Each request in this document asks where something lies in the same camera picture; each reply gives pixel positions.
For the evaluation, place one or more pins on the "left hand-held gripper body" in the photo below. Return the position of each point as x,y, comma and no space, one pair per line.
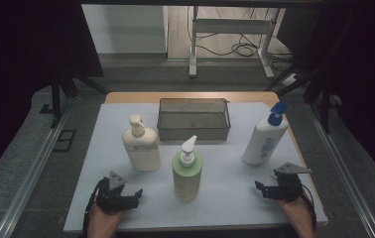
111,198

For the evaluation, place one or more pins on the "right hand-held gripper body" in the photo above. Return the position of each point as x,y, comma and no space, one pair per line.
289,186

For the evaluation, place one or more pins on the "white bottle with blue pump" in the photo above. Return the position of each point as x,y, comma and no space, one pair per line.
263,142

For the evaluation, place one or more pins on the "cream pump bottle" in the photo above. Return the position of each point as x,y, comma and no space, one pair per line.
142,148

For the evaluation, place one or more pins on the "person's left hand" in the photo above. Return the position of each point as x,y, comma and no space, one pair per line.
104,219

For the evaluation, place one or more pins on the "person's right hand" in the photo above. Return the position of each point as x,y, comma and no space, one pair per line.
295,210

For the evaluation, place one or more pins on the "green pump bottle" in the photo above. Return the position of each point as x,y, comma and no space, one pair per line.
187,178

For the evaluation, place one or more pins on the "black metal stand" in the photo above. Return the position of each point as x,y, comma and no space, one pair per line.
56,99
324,109

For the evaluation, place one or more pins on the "white power strip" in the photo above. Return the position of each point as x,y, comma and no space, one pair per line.
290,79

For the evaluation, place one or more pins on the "black curtain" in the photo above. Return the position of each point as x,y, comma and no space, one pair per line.
17,49
367,66

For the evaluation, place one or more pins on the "white cabinet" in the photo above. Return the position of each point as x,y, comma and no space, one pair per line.
126,29

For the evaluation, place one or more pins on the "aluminium rail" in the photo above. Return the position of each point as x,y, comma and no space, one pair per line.
344,172
26,185

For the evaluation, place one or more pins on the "white metal desk frame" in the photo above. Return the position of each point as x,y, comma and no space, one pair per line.
231,25

